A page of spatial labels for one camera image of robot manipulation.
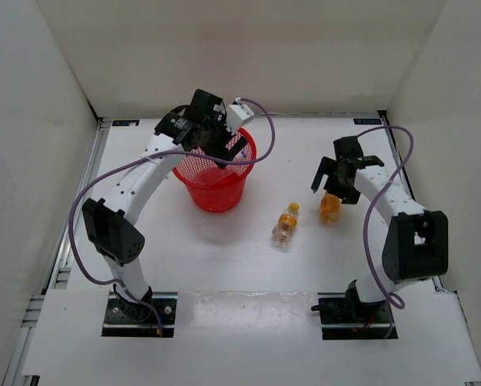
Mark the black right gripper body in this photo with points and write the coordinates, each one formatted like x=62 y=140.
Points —
x=341 y=189

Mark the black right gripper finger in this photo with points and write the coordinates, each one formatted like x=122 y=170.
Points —
x=371 y=160
x=326 y=167

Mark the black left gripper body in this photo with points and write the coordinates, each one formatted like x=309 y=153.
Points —
x=217 y=135

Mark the orange plastic bottle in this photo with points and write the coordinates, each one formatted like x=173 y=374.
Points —
x=330 y=208

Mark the clear plastic bottle white cap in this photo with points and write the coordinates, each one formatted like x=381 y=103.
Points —
x=234 y=161

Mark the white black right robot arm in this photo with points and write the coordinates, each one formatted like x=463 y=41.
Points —
x=416 y=246

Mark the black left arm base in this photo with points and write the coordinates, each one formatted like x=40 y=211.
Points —
x=124 y=319

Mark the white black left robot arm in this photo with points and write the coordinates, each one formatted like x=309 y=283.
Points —
x=110 y=220

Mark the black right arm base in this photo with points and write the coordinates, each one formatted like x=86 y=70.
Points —
x=342 y=319

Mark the red mesh waste bin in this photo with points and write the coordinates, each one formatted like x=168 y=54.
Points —
x=211 y=188

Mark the blue right corner label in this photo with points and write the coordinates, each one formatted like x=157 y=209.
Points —
x=367 y=121

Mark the blue corner label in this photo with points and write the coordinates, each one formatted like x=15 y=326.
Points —
x=125 y=123
x=367 y=121

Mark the clear bottle yellow cap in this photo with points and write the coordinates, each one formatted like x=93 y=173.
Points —
x=284 y=229

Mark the blue left corner label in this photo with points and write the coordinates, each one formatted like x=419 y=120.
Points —
x=125 y=123

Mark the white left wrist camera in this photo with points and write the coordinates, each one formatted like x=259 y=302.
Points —
x=238 y=114

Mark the aluminium table frame rail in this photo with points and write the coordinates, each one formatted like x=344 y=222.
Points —
x=243 y=311

